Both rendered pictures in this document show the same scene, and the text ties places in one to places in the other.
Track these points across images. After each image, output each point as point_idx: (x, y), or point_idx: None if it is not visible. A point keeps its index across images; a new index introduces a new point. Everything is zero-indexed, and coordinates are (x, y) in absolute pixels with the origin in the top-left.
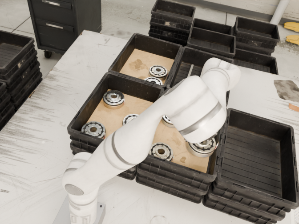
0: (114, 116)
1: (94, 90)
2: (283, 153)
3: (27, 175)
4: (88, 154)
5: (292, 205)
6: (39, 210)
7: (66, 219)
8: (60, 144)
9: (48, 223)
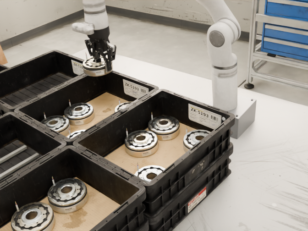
0: (162, 163)
1: (185, 156)
2: (0, 91)
3: (289, 170)
4: (217, 24)
5: (58, 50)
6: (269, 140)
7: (241, 103)
8: (248, 197)
9: (259, 130)
